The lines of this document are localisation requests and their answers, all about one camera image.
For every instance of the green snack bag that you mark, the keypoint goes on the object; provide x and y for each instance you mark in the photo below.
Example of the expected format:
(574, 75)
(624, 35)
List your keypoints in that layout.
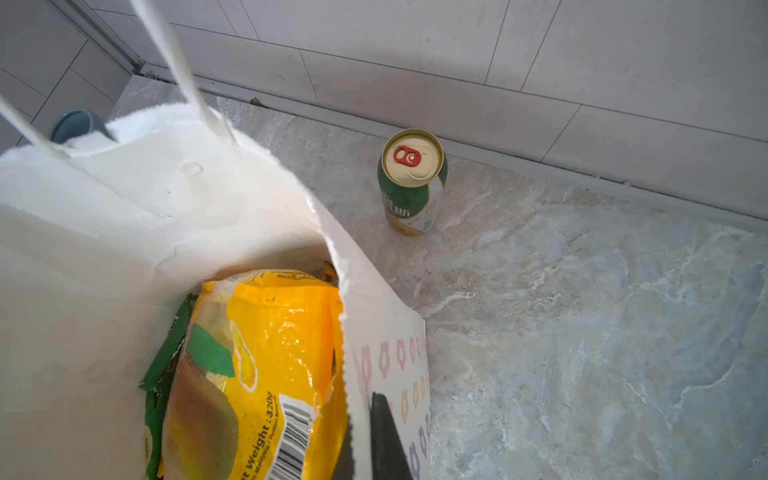
(157, 384)

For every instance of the yellow mango snack bag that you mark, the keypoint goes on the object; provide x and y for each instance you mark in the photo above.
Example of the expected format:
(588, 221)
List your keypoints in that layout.
(258, 390)

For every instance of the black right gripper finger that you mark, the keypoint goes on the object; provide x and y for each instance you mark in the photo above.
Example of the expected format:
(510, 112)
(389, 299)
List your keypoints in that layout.
(388, 457)

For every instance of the teal cup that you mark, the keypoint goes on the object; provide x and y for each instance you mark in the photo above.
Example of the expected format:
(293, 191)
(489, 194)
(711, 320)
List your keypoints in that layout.
(78, 123)

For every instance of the aluminium corner frame post left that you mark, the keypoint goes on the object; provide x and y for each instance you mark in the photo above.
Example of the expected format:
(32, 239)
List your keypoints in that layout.
(97, 30)

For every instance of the white printed paper bag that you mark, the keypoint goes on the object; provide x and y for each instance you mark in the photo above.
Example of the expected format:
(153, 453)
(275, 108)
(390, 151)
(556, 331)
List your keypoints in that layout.
(100, 242)

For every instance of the green beer can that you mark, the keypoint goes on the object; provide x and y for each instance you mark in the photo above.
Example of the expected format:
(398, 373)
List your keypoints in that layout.
(412, 174)

